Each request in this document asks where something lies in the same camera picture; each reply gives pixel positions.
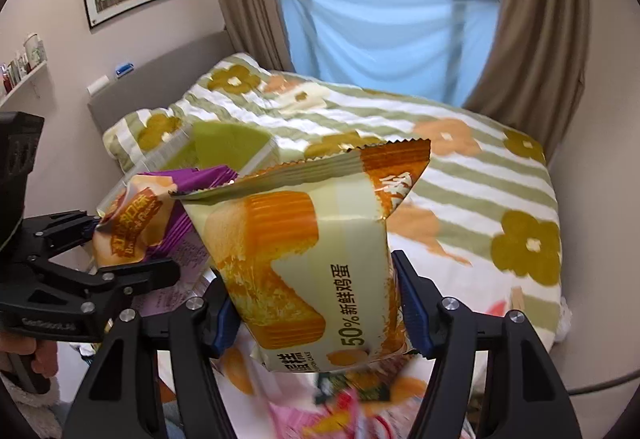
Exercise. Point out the white wall shelf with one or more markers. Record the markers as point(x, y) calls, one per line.
point(22, 81)

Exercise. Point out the grey bed headboard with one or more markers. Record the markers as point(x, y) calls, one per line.
point(150, 79)

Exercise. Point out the light blue cloth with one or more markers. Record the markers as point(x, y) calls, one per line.
point(390, 39)

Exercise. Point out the purple snack packet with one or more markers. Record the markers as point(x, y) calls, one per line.
point(182, 219)

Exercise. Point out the small white box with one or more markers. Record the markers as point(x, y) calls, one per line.
point(97, 85)

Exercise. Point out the person's left hand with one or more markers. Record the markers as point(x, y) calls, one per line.
point(47, 356)

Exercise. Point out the white plastic bag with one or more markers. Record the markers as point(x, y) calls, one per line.
point(564, 321)

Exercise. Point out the wall shelf with bottles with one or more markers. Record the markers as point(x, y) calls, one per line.
point(25, 56)

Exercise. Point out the pale yellow cake packet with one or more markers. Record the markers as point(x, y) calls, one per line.
point(295, 259)

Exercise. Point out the orange white snack packet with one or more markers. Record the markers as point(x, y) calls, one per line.
point(125, 224)

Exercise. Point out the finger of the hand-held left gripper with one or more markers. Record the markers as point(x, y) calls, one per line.
point(125, 279)
point(60, 231)

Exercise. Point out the dark green snack packet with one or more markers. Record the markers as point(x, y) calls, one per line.
point(360, 386)

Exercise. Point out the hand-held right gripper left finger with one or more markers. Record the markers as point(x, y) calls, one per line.
point(222, 326)

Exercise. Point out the green cardboard box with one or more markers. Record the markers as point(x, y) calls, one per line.
point(225, 144)

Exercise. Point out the small blue white item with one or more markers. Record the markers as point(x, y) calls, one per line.
point(124, 68)

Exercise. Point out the pink snack packet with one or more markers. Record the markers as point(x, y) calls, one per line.
point(310, 419)

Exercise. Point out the person's left forearm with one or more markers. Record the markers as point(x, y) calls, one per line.
point(35, 414)

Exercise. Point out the floral striped blanket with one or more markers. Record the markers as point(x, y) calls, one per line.
point(475, 179)

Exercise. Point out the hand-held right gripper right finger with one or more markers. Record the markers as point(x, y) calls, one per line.
point(415, 314)

